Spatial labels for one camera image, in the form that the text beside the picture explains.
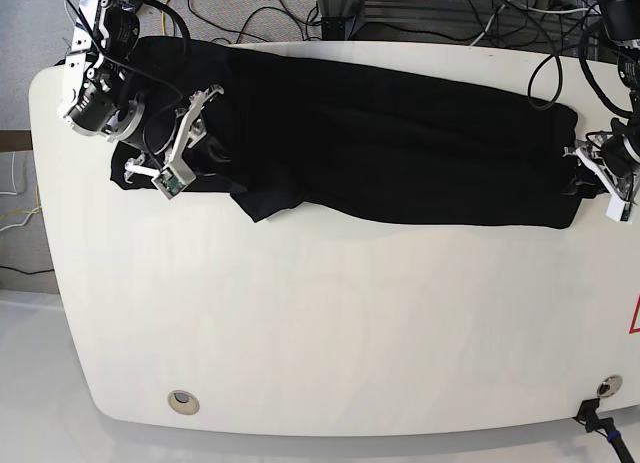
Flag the white cable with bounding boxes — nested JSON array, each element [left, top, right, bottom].
[[467, 0, 586, 48]]

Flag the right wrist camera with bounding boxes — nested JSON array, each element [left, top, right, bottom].
[[151, 167, 195, 200]]

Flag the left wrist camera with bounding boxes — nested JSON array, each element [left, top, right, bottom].
[[606, 196, 636, 224]]

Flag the table grommet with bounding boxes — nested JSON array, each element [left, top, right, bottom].
[[168, 390, 200, 416], [597, 375, 623, 398]]

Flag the yellow cable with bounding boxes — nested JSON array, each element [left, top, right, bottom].
[[160, 0, 187, 37]]

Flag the left table grommet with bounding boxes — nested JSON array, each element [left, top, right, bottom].
[[168, 390, 200, 416]]

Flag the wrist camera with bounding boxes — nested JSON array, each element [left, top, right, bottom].
[[151, 167, 195, 200], [606, 196, 636, 224]]

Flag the right table grommet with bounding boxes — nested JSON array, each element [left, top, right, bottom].
[[597, 375, 623, 398]]

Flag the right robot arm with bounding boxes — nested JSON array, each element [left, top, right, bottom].
[[59, 0, 229, 199]]

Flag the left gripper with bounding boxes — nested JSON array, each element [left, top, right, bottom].
[[562, 130, 639, 206]]

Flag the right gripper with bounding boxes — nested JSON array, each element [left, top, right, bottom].
[[123, 84, 224, 189]]

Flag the aluminium frame post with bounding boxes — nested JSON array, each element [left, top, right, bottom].
[[316, 0, 364, 41]]

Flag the red warning sticker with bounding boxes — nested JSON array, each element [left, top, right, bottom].
[[629, 298, 640, 334]]

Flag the black T-shirt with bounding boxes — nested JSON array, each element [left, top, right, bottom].
[[108, 36, 581, 230]]

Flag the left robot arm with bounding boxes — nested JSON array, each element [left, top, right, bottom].
[[545, 0, 639, 222]]

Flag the black clamp with cable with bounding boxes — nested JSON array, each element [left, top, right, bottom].
[[574, 398, 635, 463]]

